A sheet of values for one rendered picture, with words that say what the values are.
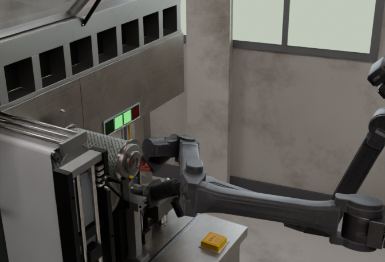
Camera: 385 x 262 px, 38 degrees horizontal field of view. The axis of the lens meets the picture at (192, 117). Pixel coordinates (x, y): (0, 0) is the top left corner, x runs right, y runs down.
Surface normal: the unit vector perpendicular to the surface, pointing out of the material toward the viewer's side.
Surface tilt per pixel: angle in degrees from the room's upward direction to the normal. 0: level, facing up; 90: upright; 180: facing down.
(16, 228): 90
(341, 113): 90
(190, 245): 0
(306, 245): 0
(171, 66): 90
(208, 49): 90
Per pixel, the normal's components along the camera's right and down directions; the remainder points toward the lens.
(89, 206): 0.87, 0.19
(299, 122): -0.38, 0.36
